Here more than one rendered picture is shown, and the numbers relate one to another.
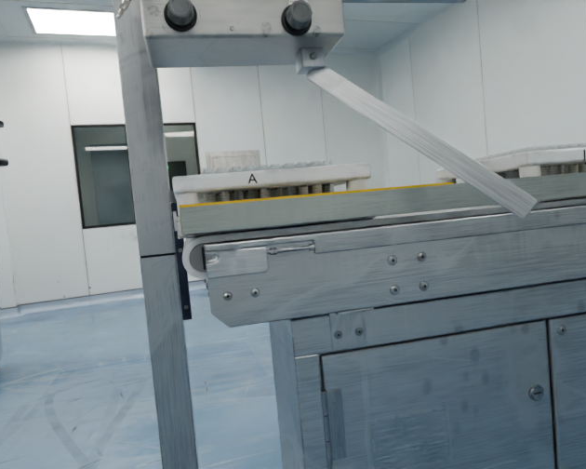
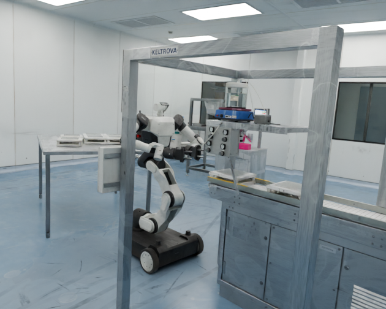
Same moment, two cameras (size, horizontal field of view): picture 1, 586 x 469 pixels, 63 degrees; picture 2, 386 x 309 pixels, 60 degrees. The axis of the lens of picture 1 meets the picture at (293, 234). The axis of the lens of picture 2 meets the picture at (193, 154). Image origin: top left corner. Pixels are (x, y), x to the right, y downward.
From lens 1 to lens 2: 2.02 m
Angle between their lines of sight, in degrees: 56
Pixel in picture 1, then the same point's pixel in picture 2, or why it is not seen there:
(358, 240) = (230, 190)
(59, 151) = not seen: hidden behind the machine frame
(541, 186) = (263, 193)
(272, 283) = (217, 193)
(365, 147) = not seen: outside the picture
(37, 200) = not seen: hidden behind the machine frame
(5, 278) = (290, 156)
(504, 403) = (258, 236)
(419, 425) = (241, 231)
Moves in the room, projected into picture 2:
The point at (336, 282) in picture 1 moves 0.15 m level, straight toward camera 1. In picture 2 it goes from (225, 197) to (207, 198)
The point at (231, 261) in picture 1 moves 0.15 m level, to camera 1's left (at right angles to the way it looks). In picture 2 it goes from (212, 187) to (200, 182)
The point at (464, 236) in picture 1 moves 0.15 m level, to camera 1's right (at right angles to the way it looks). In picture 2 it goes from (247, 197) to (264, 203)
